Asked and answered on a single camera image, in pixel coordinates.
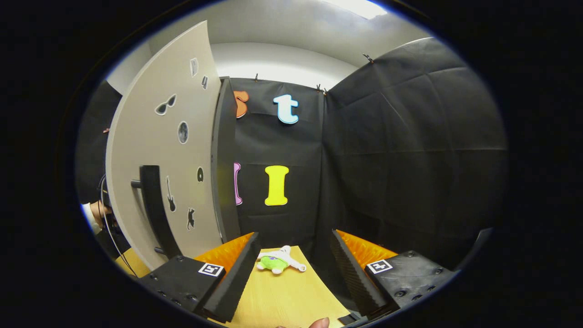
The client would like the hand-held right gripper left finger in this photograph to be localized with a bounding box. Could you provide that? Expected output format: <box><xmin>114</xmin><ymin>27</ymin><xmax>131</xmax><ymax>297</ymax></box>
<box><xmin>137</xmin><ymin>231</ymin><xmax>262</xmax><ymax>324</ymax></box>

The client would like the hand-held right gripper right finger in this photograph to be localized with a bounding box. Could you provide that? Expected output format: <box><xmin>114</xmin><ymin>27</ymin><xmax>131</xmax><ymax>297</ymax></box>
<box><xmin>331</xmin><ymin>229</ymin><xmax>458</xmax><ymax>319</ymax></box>

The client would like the black cabinet door handle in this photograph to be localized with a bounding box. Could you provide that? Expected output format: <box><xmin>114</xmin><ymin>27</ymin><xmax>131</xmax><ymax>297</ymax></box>
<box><xmin>131</xmin><ymin>165</ymin><xmax>183</xmax><ymax>259</ymax></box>

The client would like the dark grey cabinet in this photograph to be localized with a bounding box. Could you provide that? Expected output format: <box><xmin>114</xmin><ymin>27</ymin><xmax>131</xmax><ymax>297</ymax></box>
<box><xmin>211</xmin><ymin>77</ymin><xmax>242</xmax><ymax>244</ymax></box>

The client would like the beige cabinet door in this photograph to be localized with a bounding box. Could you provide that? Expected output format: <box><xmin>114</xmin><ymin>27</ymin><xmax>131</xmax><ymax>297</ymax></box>
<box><xmin>106</xmin><ymin>20</ymin><xmax>224</xmax><ymax>272</ymax></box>

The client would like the green and white plush toy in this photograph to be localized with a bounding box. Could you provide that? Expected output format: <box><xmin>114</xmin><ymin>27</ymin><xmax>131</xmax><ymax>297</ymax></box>
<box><xmin>256</xmin><ymin>246</ymin><xmax>307</xmax><ymax>275</ymax></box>

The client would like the black backdrop cloth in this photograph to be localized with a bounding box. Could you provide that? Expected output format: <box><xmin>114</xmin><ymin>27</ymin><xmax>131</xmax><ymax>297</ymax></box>
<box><xmin>75</xmin><ymin>36</ymin><xmax>508</xmax><ymax>274</ymax></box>

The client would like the thin black cable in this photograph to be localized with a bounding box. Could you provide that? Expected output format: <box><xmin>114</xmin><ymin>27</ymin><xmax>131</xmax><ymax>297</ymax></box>
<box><xmin>97</xmin><ymin>174</ymin><xmax>138</xmax><ymax>277</ymax></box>

